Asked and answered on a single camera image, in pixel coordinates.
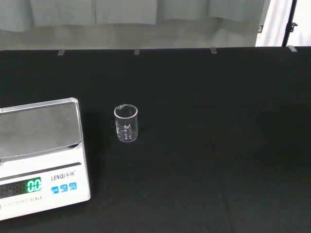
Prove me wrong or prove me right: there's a black bench cloth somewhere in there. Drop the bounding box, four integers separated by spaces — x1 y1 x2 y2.
0 45 311 233

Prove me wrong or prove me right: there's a grey backdrop curtain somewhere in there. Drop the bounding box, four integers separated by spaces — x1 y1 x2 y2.
0 0 271 51

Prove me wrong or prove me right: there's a white electronic balance steel pan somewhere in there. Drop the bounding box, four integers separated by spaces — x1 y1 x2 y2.
0 97 92 221

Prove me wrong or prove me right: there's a pale board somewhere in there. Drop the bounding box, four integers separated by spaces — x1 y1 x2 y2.
255 0 311 47

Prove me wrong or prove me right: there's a black stand pole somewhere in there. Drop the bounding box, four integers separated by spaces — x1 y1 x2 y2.
281 0 298 47

